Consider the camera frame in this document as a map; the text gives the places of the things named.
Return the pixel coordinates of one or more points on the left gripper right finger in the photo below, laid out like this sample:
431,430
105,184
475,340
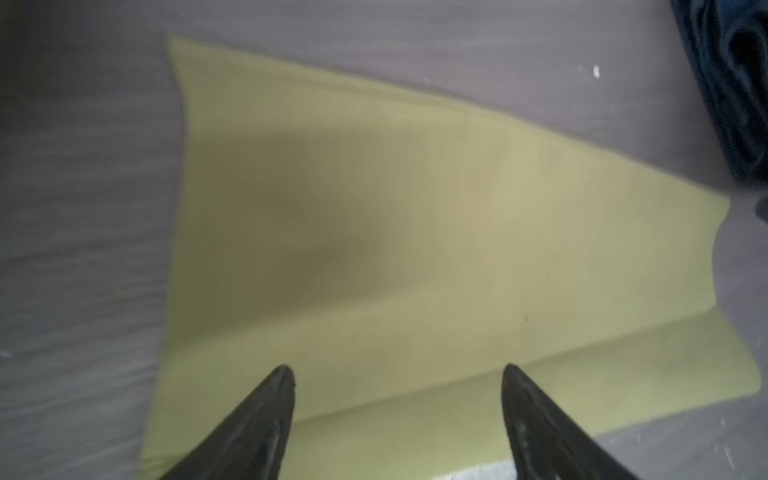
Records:
545,442

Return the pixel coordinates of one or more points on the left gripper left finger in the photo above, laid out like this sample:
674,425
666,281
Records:
250,442

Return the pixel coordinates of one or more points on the olive green skirt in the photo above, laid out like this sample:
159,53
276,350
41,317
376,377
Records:
397,249

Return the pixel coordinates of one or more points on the blue denim skirt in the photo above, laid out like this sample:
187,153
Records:
726,46

